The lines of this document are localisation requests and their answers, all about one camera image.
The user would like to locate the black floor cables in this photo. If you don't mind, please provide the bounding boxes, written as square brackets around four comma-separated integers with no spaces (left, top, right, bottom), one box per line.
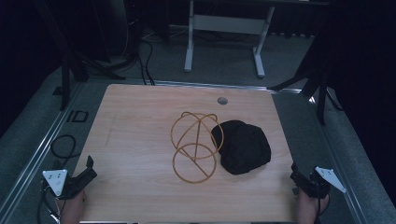
[124,29,188,87]

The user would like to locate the white metal desk frame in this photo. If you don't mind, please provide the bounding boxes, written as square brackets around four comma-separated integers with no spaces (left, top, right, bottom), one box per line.
[183,0,277,79]

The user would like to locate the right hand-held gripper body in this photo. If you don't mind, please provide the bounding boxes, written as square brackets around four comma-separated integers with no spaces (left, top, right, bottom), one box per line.
[301,165,347,200]

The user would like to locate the black hat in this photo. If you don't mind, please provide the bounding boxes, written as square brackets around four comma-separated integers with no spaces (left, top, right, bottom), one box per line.
[210,119,273,176]

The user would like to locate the person's right hand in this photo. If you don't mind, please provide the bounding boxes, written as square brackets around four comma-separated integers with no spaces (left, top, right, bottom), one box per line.
[294,189,330,224]

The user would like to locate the black stand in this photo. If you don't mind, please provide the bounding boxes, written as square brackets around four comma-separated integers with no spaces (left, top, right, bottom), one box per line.
[34,0,127,112]
[267,18,345,127]

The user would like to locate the gold wire hat stand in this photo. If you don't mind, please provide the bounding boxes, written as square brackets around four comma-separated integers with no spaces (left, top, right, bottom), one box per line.
[170,110,225,185]

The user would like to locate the person's left hand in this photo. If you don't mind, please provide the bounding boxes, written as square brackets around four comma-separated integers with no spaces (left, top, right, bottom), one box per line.
[59,189,87,224]

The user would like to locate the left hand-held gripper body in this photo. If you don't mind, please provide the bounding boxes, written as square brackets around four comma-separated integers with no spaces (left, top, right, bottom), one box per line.
[41,168,86,201]

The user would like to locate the black cable loop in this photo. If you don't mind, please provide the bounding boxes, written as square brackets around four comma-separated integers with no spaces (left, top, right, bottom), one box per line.
[49,133,81,169]

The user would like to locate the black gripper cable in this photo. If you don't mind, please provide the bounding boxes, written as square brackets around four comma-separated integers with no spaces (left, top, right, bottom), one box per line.
[36,181,63,224]
[312,191,332,224]

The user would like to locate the black square floor bracket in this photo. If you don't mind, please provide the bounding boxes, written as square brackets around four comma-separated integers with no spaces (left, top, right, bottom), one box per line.
[65,109,90,123]

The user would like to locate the silver metal floor rail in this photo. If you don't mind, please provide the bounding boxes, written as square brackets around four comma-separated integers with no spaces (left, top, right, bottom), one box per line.
[0,81,85,216]
[306,92,370,224]

